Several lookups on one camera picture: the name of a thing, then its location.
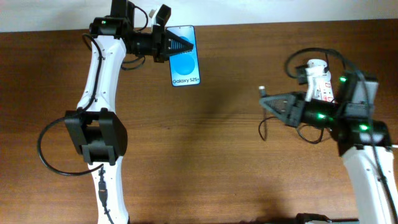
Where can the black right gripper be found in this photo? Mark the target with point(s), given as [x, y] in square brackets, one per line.
[294, 114]

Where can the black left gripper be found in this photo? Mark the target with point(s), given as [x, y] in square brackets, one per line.
[159, 35]

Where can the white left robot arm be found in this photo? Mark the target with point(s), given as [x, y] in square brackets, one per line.
[97, 133]

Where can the blue screen smartphone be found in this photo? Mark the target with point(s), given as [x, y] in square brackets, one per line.
[184, 68]

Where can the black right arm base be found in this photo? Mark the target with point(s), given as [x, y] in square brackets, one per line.
[312, 218]

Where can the white power strip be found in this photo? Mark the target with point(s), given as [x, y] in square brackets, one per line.
[328, 86]

